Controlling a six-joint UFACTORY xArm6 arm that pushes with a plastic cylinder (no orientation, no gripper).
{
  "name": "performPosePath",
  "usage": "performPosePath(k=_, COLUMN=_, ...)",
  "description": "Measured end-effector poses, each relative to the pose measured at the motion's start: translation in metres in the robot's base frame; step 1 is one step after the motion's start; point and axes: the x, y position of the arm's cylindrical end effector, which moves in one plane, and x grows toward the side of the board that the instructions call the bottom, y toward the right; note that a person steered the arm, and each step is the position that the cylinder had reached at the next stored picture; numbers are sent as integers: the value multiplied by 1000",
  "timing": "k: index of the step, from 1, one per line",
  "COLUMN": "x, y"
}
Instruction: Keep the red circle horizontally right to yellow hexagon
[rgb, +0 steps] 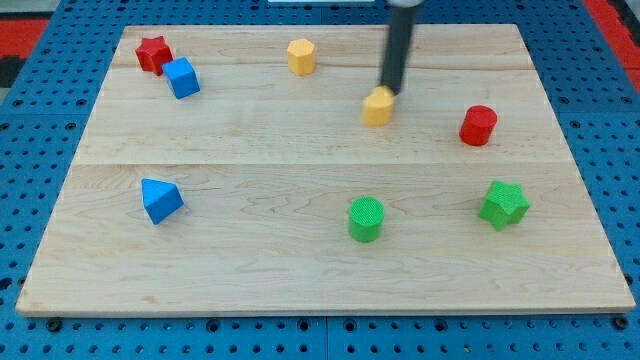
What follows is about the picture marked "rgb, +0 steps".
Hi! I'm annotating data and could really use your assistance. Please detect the green star block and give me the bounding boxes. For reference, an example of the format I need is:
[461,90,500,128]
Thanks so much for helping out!
[478,180,530,231]

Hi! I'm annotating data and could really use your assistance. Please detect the green cylinder block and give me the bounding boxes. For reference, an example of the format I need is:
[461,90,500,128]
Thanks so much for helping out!
[348,196,385,243]

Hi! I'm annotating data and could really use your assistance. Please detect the yellow heart block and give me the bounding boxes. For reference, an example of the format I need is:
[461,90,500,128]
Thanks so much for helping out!
[362,85,395,127]

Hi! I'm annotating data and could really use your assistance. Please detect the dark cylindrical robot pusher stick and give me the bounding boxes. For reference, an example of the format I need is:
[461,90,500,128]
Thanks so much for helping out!
[379,0,423,95]

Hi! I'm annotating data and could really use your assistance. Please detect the yellow hexagon block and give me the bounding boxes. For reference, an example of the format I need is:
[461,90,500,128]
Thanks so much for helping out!
[287,38,316,76]

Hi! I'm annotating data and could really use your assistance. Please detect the light wooden board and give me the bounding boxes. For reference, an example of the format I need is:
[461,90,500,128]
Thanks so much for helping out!
[16,24,635,318]

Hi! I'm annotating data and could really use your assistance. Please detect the blue triangle block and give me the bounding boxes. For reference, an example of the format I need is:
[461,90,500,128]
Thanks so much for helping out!
[141,178,184,225]

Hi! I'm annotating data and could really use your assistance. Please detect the blue cube block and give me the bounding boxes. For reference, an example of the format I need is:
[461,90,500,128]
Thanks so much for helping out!
[162,57,200,99]

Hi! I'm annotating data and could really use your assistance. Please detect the red cylinder block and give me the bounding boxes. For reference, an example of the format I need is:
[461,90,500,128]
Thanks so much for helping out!
[459,105,498,146]

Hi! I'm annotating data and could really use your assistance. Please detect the red star block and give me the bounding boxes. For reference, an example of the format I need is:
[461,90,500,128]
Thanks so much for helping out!
[135,36,174,76]

